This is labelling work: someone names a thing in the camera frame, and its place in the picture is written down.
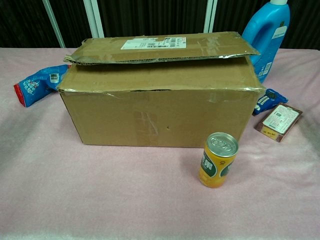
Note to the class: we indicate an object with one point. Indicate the brown cardboard shipping box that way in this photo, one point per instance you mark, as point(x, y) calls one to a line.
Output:
point(155, 115)

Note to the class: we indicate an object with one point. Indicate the yellow drink can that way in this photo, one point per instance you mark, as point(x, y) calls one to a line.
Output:
point(218, 162)

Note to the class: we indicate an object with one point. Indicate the pink fleece tablecloth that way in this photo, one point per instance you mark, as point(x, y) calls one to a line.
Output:
point(100, 195)

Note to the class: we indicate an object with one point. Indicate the black pleated curtain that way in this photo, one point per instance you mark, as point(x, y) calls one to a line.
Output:
point(150, 17)

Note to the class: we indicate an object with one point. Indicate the small blue snack packet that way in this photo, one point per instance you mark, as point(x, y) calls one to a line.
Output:
point(268, 98)

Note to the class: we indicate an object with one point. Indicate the small brown carton with label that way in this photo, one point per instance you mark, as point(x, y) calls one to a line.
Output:
point(278, 121)

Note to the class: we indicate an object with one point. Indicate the blue and red snack bag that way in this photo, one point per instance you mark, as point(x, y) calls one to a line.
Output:
point(35, 85)

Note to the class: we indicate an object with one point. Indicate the blue laundry detergent bottle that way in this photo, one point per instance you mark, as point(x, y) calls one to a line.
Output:
point(271, 17)

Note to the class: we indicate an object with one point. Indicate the white double frame post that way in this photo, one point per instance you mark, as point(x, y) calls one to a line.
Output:
point(210, 15)

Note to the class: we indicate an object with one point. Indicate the wide white frame post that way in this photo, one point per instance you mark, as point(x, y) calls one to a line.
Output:
point(94, 17)

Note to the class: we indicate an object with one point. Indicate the thin white frame post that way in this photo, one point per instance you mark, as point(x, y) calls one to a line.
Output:
point(53, 22)

